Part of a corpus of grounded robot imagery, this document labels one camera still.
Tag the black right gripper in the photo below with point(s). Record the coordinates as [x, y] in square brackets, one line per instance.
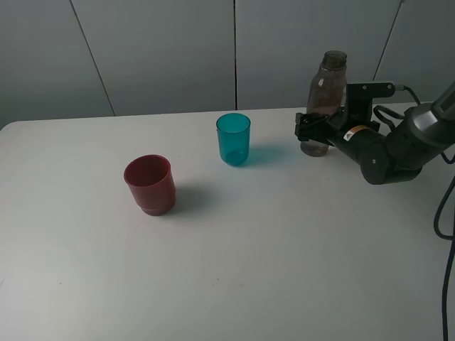
[349, 130]

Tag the smoky transparent water bottle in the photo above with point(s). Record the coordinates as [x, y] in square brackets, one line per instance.
[327, 87]

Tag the teal translucent plastic cup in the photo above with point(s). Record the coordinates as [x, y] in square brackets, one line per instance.
[233, 138]

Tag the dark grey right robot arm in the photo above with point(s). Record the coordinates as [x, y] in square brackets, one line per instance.
[388, 147]

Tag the red plastic cup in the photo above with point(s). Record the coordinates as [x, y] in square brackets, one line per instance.
[151, 183]

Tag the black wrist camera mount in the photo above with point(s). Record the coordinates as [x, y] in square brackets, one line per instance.
[359, 99]

